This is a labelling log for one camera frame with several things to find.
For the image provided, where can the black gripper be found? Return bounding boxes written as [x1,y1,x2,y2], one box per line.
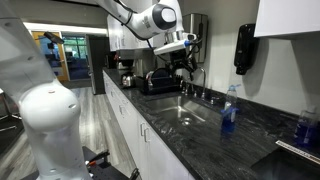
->
[169,49,199,82]

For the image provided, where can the clear bottle with blue liquid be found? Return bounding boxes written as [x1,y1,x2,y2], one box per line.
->
[219,83,242,134]

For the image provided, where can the blue labelled soap bottle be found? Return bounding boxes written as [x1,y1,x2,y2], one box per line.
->
[293,105,320,148]

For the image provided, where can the chrome sink soap pump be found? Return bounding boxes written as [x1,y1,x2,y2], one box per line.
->
[179,78,189,96]

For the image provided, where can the tall chrome faucet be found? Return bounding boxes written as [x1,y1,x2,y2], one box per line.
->
[199,67,208,100]

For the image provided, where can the black dish rack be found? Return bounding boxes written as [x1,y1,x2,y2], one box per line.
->
[142,67,184,96]

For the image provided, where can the small chrome sink fitting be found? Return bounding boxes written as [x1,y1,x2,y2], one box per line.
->
[209,95,221,105]

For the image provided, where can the stainless steel sink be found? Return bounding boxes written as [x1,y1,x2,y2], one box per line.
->
[143,94,216,128]

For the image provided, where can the stainless paper towel dispenser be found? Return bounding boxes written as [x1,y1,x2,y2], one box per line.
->
[182,13,210,64]

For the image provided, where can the stainless coffee machine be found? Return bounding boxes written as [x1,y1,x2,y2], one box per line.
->
[114,49,158,78]

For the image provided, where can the white upper cabinet row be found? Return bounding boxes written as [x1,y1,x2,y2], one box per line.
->
[106,13,168,53]

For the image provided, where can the black refrigerator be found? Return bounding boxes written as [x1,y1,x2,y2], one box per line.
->
[85,34,111,96]

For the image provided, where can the white lower cabinet run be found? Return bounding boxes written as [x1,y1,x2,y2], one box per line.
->
[102,70,198,180]

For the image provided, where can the wooden door with glass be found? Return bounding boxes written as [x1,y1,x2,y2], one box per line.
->
[31,30,70,83]

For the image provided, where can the white brown label strip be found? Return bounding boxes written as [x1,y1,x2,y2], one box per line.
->
[275,139,320,166]

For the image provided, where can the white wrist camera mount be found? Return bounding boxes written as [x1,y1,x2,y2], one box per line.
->
[153,32,198,56]

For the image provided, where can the black wall soap dispenser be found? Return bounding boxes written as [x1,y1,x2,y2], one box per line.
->
[233,23,260,76]

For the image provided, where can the metal cabinet door handle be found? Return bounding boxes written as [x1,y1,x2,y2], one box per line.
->
[143,127,151,144]
[139,122,147,138]

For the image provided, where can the black camera on stand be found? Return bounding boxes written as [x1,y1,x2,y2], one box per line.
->
[43,31,65,45]

